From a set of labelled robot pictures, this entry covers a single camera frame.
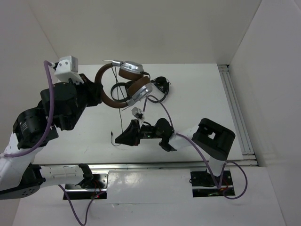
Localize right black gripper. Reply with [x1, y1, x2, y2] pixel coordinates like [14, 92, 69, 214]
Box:
[116, 119, 164, 146]

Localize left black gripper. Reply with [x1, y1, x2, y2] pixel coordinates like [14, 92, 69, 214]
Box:
[63, 73, 103, 130]

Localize brown silver headphones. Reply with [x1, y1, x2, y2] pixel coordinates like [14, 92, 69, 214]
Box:
[95, 60, 153, 109]

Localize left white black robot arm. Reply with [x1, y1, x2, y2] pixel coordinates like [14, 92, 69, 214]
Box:
[0, 74, 103, 200]

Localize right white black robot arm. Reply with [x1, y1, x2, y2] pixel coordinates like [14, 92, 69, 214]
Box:
[115, 118, 236, 188]

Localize black headphones left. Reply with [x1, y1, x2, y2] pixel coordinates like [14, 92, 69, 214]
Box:
[110, 81, 133, 103]

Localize black headphones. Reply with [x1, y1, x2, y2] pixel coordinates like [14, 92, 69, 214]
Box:
[110, 81, 133, 103]
[150, 76, 171, 104]

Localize black headphones right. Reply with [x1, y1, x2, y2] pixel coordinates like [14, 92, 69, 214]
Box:
[150, 76, 171, 104]

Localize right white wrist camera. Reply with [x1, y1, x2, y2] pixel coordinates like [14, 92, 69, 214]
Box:
[131, 107, 145, 126]

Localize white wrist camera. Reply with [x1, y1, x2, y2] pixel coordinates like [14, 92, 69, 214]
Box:
[54, 56, 84, 84]
[131, 107, 145, 126]

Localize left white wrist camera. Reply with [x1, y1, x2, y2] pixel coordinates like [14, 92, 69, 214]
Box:
[54, 56, 84, 84]

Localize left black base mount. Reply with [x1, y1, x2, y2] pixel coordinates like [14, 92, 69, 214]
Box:
[65, 171, 109, 190]

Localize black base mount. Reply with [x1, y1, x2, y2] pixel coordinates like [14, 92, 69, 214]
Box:
[190, 170, 233, 188]
[65, 171, 109, 190]

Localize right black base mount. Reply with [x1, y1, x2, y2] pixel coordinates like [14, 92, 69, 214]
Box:
[190, 170, 233, 188]

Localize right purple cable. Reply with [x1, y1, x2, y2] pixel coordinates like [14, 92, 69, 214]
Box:
[142, 95, 249, 201]

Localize aluminium rail front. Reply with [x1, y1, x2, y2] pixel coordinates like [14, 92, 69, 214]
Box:
[44, 160, 258, 170]

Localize aluminium rail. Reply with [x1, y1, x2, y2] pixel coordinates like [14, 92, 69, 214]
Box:
[44, 160, 258, 170]
[217, 65, 258, 166]

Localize aluminium rail right side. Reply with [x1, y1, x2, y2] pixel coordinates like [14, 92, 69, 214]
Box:
[217, 65, 258, 166]

